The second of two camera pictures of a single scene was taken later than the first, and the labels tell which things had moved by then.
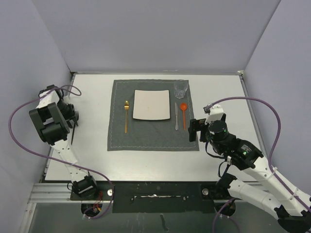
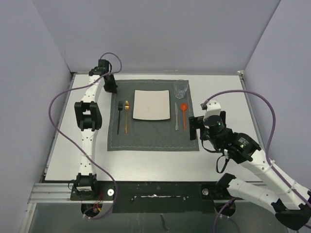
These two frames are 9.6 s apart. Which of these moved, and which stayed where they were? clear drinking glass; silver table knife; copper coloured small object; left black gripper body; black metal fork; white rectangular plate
Moved: black metal fork; left black gripper body
Stayed: clear drinking glass; white rectangular plate; copper coloured small object; silver table knife
